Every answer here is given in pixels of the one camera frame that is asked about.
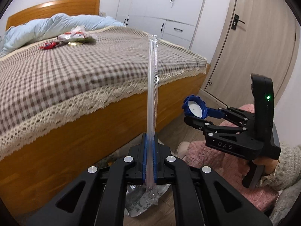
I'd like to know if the clear drinking straw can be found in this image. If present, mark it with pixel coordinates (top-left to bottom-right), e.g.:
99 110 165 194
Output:
145 35 159 205

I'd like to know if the lined trash bin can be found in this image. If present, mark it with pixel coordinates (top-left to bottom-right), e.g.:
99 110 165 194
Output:
98 141 171 218

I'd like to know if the person right hand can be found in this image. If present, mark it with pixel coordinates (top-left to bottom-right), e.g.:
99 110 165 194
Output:
252 157 279 176

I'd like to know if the white slipper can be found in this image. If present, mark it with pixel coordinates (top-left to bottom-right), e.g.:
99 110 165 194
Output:
176 141 190 161

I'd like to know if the pink fluffy rug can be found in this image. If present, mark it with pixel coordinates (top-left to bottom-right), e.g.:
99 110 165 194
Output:
185 103 279 212

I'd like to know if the light blue duvet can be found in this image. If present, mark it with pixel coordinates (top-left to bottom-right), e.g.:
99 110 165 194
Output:
1 13 125 57

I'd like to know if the white built-in wardrobe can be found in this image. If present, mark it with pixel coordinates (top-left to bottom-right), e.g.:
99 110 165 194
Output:
116 0 204 49

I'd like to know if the beige room door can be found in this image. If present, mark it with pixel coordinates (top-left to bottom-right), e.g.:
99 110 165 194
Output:
204 0 298 108

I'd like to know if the red white snack wrapper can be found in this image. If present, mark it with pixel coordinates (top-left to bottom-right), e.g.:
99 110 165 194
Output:
57 26 96 43

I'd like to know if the red blue snack wrapper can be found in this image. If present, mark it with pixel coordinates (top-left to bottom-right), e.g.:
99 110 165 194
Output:
39 41 61 50

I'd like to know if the brown checkered bedspread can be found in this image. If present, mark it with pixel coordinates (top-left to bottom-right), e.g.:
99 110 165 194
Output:
1 26 149 158

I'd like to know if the blue jar lid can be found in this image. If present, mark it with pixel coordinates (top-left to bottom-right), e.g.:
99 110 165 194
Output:
182 94 208 119

